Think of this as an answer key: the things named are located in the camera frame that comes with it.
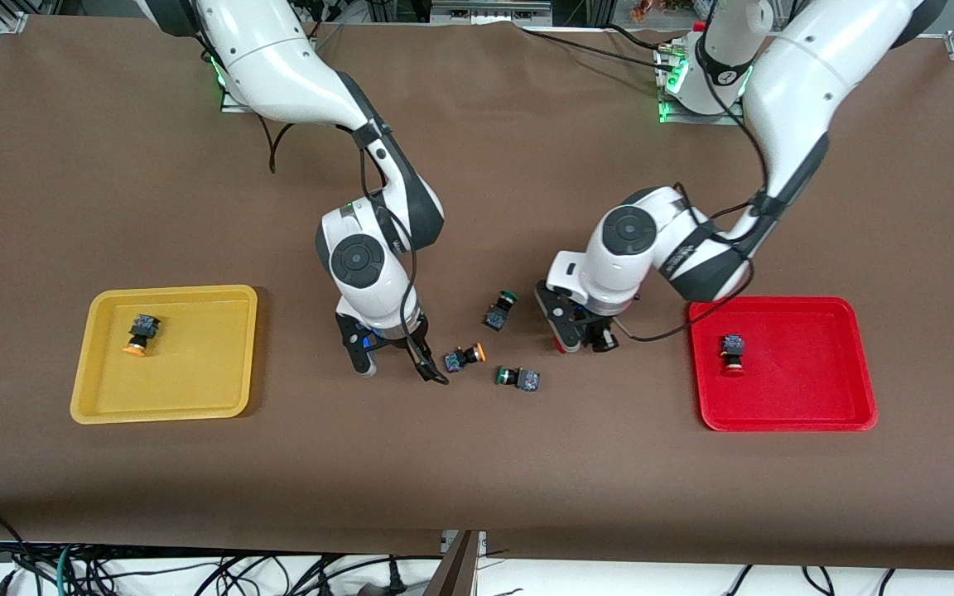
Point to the red mushroom push button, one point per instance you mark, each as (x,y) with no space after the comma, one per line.
(733,346)
(568,345)

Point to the yellow mushroom push button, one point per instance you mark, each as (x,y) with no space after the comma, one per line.
(144,327)
(459,359)

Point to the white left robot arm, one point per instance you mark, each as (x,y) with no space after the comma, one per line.
(792,91)

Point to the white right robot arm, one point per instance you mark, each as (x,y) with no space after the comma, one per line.
(278,74)

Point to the green mushroom push button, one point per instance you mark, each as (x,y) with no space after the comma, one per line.
(525,380)
(497,314)

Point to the yellow plastic tray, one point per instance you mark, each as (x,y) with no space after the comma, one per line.
(195,372)

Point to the red plastic tray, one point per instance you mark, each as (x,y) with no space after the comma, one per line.
(808,372)

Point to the black power plug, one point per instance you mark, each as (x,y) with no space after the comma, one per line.
(394,584)

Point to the grey metal box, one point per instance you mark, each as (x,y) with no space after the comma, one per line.
(489,12)

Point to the brown table cover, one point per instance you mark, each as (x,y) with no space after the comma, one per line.
(113,165)

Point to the aluminium left arm base plate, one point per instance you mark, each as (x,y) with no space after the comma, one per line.
(676,117)

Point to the aluminium right arm base plate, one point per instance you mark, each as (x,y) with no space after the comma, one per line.
(227,103)

